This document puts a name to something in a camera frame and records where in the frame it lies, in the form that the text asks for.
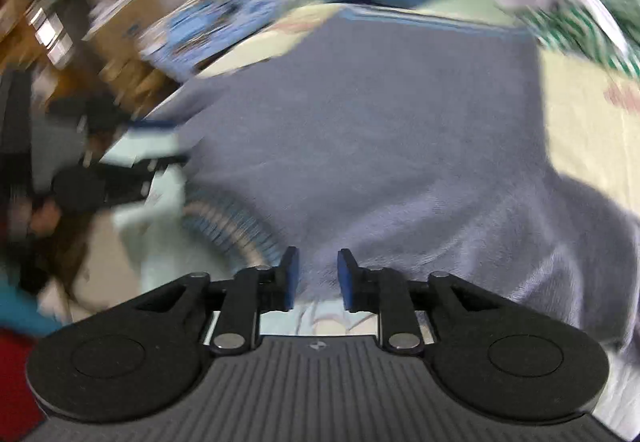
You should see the grey-blue knitted sweater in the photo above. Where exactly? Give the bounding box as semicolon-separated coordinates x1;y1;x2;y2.
156;10;639;349

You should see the pale yellow green bed blanket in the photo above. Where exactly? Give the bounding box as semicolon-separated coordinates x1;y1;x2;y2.
112;0;640;338

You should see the green white striped garment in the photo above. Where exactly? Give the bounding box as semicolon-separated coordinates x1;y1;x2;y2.
515;0;639;80

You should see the blue patterned cloth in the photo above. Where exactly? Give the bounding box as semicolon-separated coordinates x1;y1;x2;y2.
138;0;296;83

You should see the wooden shelf unit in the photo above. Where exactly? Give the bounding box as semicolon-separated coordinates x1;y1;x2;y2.
1;0;177;115

